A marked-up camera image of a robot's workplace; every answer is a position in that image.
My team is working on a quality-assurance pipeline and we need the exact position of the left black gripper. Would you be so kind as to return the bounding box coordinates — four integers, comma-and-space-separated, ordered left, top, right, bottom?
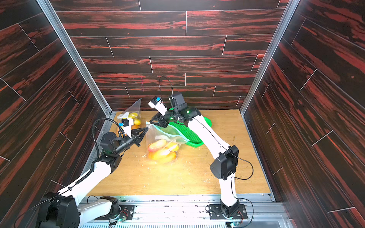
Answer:
113, 128, 147, 157

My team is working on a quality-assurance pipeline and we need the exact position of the red yellow mango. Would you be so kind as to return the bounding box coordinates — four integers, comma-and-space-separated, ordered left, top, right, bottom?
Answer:
147, 139, 167, 152

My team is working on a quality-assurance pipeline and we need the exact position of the clear zip bag blue zipper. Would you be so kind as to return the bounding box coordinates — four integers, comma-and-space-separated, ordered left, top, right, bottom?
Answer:
117, 98, 142, 129

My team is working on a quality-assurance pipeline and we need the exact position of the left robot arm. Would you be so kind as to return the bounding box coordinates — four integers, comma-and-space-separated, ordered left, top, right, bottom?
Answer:
36, 127, 148, 228

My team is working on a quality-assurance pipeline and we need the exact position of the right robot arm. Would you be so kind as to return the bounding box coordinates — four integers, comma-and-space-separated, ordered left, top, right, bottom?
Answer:
149, 93, 240, 218

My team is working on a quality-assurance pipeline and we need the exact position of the green plastic basket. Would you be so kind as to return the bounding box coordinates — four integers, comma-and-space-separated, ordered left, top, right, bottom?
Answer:
166, 108, 204, 148

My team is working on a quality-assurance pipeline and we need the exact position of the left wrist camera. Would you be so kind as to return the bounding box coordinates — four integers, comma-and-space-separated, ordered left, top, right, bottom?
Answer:
120, 118, 134, 137

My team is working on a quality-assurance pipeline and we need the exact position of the left black cable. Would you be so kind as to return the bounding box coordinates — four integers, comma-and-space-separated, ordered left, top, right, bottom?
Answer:
92, 117, 126, 157

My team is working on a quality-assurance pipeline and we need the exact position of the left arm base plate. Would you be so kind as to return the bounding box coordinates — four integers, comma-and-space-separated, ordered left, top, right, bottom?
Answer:
95, 204, 135, 222

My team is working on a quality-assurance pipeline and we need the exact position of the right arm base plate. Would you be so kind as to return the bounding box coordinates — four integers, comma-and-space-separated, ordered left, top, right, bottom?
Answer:
205, 204, 248, 220

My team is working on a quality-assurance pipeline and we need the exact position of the aluminium front rail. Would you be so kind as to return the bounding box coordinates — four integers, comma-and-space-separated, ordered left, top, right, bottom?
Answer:
51, 194, 291, 228

